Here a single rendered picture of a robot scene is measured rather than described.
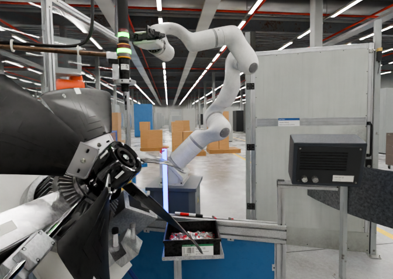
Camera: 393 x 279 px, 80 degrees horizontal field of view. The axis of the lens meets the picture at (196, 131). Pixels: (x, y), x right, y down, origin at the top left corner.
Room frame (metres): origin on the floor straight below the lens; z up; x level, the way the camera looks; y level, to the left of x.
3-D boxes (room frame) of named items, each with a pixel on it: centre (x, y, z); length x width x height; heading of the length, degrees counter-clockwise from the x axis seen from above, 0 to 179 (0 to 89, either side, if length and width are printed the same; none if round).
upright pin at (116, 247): (0.66, 0.24, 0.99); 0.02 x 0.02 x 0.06
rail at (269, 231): (1.11, 0.05, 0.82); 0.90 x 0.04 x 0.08; 77
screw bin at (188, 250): (0.93, 0.03, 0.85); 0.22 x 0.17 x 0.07; 92
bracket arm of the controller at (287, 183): (0.99, -0.47, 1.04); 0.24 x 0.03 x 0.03; 77
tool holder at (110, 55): (0.78, 0.24, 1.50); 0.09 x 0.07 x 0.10; 112
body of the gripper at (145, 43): (0.99, 0.19, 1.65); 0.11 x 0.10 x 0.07; 167
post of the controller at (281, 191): (1.01, -0.37, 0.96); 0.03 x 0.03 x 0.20; 77
